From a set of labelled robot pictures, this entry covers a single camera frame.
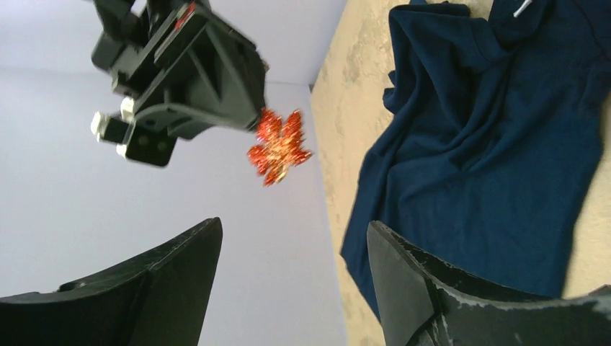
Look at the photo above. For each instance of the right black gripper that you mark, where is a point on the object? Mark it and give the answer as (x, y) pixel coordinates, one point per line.
(207, 73)

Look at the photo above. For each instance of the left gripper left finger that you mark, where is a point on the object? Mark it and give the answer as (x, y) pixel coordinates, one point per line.
(159, 297)

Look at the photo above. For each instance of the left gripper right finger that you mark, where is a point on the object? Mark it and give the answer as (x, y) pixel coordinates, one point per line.
(423, 300)

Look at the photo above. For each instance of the orange glitter leaf brooch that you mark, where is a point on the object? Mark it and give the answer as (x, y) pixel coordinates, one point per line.
(280, 146)

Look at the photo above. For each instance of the navy blue t-shirt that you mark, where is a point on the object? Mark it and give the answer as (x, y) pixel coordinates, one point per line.
(494, 139)

